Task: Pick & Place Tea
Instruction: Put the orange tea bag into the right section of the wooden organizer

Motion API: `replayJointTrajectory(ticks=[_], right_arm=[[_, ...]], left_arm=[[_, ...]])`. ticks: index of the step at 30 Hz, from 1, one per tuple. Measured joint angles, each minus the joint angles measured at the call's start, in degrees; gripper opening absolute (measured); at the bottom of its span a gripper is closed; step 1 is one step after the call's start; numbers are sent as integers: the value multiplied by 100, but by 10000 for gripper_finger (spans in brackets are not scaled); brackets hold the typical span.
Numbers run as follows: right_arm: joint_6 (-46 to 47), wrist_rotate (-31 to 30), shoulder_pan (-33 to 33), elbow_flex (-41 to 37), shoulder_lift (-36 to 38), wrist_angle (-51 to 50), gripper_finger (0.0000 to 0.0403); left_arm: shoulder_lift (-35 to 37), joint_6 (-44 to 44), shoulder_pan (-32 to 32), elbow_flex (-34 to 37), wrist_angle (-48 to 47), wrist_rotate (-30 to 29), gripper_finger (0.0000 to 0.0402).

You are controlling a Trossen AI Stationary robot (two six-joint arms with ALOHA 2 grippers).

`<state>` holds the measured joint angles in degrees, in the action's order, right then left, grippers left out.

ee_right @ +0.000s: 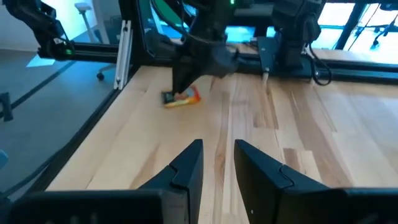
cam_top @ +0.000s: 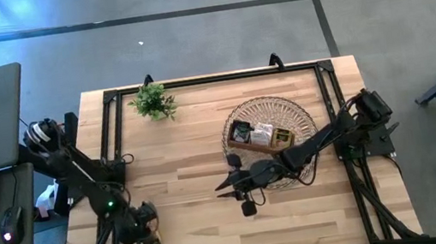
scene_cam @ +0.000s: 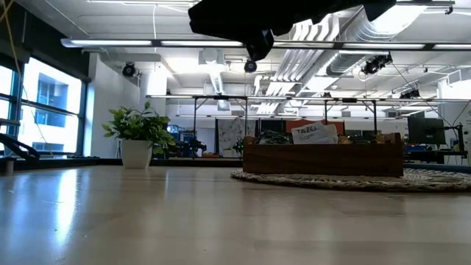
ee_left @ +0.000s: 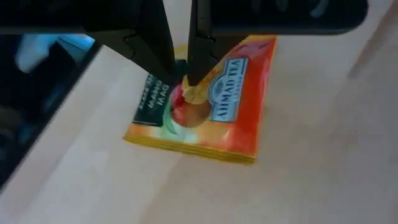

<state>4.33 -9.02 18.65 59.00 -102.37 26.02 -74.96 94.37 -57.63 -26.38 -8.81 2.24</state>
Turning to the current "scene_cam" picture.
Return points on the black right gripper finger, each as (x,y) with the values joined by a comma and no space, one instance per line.
(259,48)
(221,20)

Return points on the dark wooden tea box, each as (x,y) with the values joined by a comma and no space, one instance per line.
(324,162)

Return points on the black round ceiling speaker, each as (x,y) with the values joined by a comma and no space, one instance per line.
(250,67)
(129,70)

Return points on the white ceiling vent pipe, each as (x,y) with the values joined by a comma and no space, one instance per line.
(217,81)

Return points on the long ceiling light bar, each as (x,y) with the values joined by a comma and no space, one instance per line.
(147,43)

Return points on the black partition panel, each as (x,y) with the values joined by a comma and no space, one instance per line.
(272,125)

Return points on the patterned cloth panel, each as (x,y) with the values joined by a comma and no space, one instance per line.
(230,129)

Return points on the black ceiling spotlight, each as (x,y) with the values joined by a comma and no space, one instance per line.
(375,64)
(411,94)

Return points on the blue storage shelf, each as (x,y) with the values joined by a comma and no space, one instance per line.
(180,134)

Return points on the black background robot arms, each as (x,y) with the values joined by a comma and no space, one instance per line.
(193,145)

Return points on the round woven straw placemat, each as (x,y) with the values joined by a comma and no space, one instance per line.
(312,182)

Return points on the green plant in white pot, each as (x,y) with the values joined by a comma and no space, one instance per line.
(136,154)

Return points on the black computer monitor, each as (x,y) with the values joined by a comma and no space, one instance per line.
(427,130)

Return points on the black metal frame stand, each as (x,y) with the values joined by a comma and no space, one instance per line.
(194,129)
(375,117)

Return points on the black metal table frame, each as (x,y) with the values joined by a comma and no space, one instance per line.
(73,162)

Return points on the dark window frame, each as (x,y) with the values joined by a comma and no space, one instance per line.
(16,110)

